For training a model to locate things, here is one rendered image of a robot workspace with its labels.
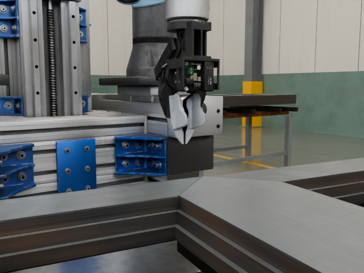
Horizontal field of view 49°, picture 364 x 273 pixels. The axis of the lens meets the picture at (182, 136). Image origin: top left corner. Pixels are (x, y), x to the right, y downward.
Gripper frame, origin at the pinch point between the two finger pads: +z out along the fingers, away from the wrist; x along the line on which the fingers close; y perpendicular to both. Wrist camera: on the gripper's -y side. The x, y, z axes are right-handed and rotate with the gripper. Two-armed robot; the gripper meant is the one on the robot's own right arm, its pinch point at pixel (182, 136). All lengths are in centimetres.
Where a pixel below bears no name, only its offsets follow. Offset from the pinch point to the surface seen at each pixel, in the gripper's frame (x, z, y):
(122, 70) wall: 329, -50, -1012
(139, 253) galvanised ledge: -5.8, 24.5, -7.7
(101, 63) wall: 269, -69, -1003
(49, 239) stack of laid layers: -26.8, 8.4, 18.7
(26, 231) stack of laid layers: -29.1, 7.2, 18.0
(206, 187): -4.0, 5.6, 15.7
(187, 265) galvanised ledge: 0.4, 24.5, 1.6
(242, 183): 2.1, 5.6, 16.3
